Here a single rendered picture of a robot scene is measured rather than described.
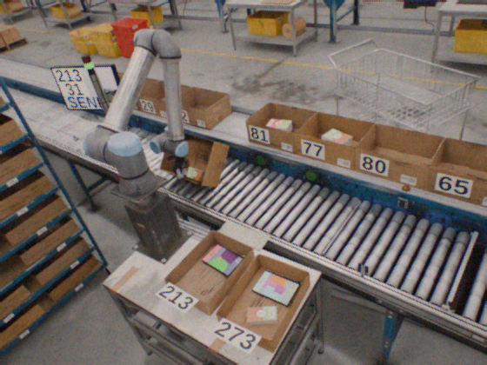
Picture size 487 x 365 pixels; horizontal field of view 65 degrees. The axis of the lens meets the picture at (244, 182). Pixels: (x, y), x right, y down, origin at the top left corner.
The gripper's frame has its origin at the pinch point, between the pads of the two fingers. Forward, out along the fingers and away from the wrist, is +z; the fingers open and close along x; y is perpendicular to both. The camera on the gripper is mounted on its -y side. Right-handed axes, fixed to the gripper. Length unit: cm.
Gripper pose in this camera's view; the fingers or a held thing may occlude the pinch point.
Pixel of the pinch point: (180, 176)
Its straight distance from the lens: 254.9
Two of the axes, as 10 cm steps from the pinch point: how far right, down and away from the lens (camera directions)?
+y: 7.9, 2.8, -5.5
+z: 0.9, 8.3, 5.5
